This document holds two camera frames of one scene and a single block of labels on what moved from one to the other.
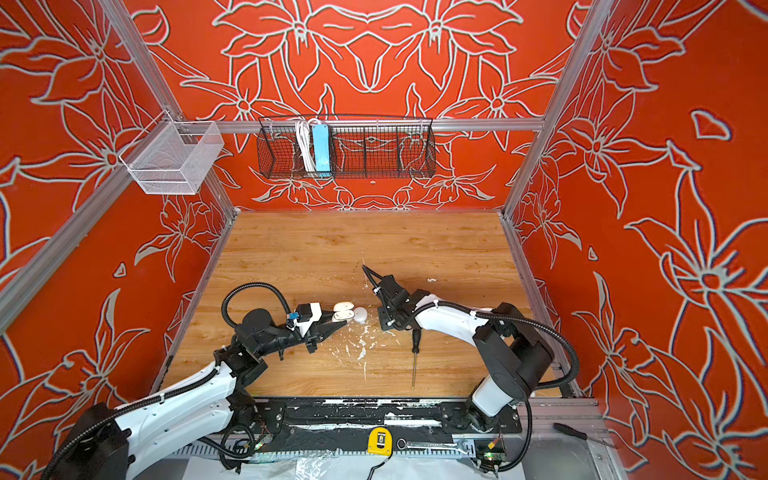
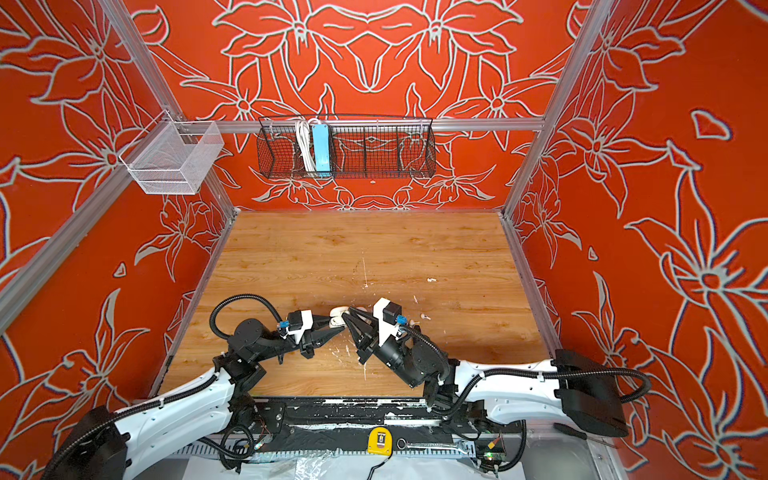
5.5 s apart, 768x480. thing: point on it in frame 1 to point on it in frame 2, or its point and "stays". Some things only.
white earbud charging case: x=345 y=311 stays
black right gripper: x=383 y=322 to x=364 y=330
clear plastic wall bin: x=174 y=158 stays
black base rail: x=420 y=423 stays
